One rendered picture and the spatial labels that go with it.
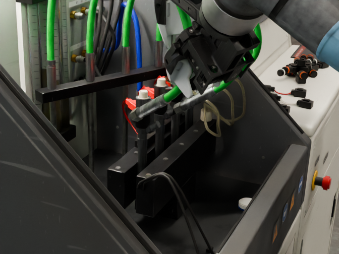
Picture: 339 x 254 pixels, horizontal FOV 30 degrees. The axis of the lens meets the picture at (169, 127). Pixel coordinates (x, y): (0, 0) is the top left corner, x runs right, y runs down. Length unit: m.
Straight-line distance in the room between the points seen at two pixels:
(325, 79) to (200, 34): 1.00
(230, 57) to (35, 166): 0.30
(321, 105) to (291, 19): 0.92
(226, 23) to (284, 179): 0.57
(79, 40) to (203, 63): 0.69
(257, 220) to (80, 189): 0.38
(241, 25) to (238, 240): 0.42
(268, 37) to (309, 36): 1.21
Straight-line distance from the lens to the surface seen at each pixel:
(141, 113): 1.05
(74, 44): 1.47
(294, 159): 1.37
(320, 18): 0.69
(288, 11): 0.69
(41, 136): 0.86
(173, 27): 1.08
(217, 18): 0.76
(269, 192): 1.22
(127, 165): 1.22
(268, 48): 1.89
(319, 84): 1.76
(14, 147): 0.89
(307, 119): 1.50
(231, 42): 0.79
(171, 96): 0.98
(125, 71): 1.35
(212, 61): 0.83
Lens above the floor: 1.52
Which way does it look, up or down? 23 degrees down
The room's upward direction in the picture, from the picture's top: 2 degrees clockwise
